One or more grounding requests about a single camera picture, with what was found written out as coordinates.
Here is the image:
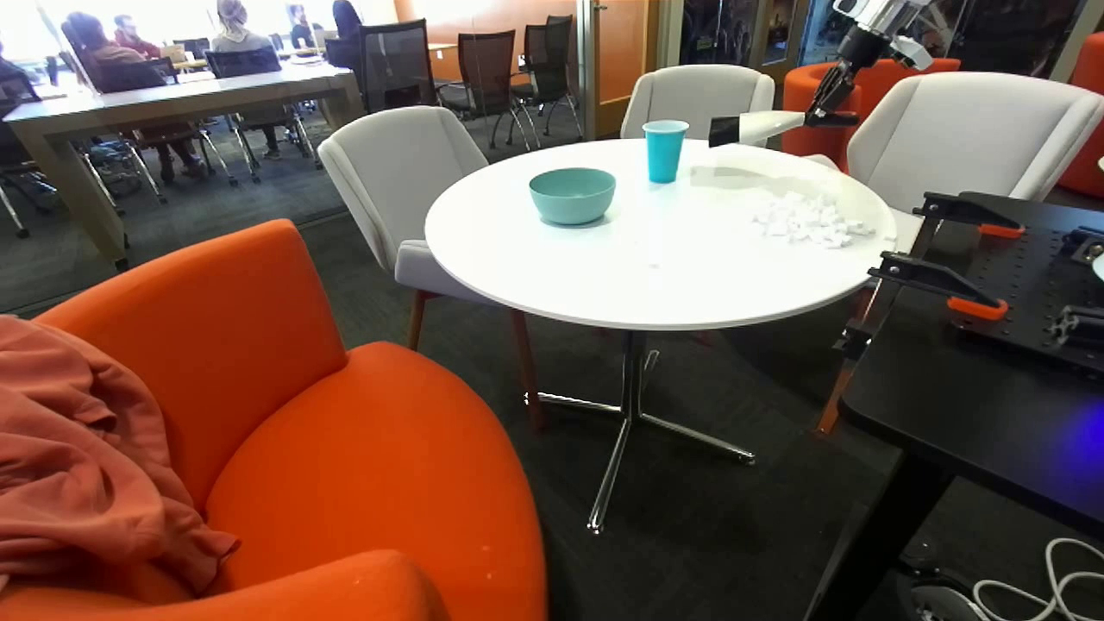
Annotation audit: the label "wooden door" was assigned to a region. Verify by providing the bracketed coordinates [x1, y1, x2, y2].
[592, 0, 658, 139]

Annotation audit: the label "large orange armchair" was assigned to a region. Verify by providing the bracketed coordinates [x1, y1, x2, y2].
[0, 217, 550, 621]

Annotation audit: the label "black clamp orange handle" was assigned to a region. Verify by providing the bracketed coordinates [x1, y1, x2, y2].
[814, 308, 888, 437]
[914, 190, 1028, 243]
[867, 248, 1015, 328]

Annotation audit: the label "pile of white pieces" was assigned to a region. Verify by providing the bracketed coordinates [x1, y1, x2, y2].
[685, 157, 888, 251]

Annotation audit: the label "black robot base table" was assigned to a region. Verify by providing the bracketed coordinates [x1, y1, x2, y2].
[802, 185, 1104, 621]

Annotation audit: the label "seated person dark top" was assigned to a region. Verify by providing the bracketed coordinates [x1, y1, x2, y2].
[324, 0, 371, 69]

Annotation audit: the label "black mesh office chair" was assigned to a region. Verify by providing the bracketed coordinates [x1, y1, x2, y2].
[459, 32, 526, 151]
[519, 17, 585, 147]
[361, 17, 443, 115]
[204, 46, 313, 165]
[0, 50, 64, 238]

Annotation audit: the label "round white table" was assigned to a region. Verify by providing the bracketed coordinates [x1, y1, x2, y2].
[420, 139, 900, 537]

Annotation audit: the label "teal bowl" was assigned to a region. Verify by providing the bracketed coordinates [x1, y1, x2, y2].
[526, 165, 619, 231]

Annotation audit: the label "pink blanket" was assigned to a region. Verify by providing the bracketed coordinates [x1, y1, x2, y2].
[0, 309, 246, 595]

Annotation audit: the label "seated person maroon top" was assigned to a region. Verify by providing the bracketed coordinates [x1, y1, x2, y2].
[63, 8, 177, 96]

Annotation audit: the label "white cables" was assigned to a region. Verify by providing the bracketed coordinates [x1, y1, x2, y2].
[908, 535, 1104, 621]

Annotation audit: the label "long wooden meeting table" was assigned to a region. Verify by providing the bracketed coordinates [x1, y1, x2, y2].
[6, 60, 364, 269]

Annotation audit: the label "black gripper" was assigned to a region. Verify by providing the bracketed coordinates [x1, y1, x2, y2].
[802, 25, 894, 129]

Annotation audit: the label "teal plastic cup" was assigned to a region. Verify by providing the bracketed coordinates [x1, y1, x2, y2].
[638, 116, 693, 185]

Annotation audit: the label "grey upholstered chair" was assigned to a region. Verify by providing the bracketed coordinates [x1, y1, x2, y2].
[313, 102, 546, 435]
[616, 60, 778, 147]
[844, 69, 1104, 251]

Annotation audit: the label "seated person grey top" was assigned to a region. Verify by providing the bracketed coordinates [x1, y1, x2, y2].
[205, 0, 287, 54]

